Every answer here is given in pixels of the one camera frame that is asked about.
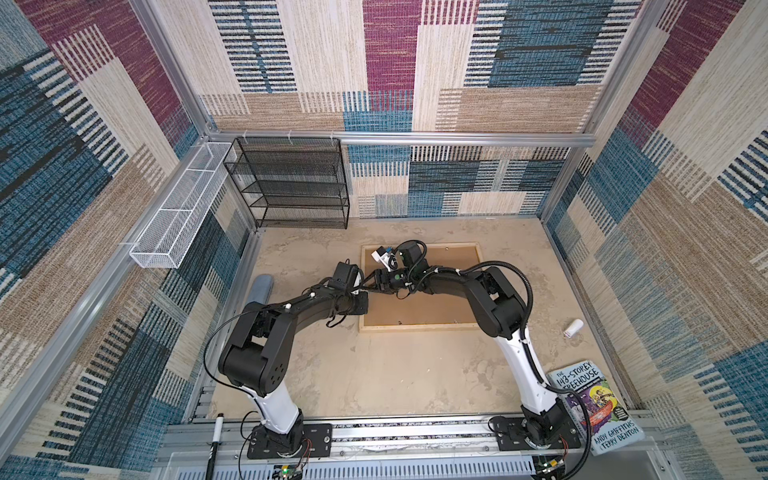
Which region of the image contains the white wire mesh basket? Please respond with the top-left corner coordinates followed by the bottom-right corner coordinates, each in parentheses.
top-left (130, 142), bottom-right (231, 269)

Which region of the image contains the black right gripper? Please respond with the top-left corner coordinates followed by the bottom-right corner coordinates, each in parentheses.
top-left (359, 269), bottom-right (413, 296)

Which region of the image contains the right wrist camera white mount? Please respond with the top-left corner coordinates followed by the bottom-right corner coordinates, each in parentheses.
top-left (371, 246), bottom-right (398, 272)

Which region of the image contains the black white marker pen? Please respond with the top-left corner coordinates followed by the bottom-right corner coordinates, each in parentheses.
top-left (204, 413), bottom-right (224, 480)

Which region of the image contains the colourful treehouse book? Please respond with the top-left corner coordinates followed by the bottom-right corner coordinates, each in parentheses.
top-left (547, 360), bottom-right (646, 456)

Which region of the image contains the black wire mesh shelf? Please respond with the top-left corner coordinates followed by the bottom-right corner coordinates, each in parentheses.
top-left (223, 137), bottom-right (351, 229)

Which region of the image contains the brown frame backing board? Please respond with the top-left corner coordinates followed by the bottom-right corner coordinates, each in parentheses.
top-left (363, 245), bottom-right (480, 327)

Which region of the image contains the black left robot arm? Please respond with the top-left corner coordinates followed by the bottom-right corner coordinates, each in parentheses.
top-left (217, 262), bottom-right (368, 456)

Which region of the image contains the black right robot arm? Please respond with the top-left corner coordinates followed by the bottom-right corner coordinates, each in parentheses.
top-left (358, 240), bottom-right (566, 448)

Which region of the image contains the light wooden picture frame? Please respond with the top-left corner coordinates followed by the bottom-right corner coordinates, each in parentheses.
top-left (358, 241), bottom-right (484, 333)

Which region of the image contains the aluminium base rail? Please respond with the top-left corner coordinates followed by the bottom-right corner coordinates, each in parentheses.
top-left (150, 411), bottom-right (683, 479)

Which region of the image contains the blue grey glasses case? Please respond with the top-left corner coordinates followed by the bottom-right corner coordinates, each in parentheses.
top-left (246, 274), bottom-right (274, 305)

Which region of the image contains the small white cylinder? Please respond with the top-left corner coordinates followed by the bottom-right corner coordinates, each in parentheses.
top-left (563, 318), bottom-right (585, 338)

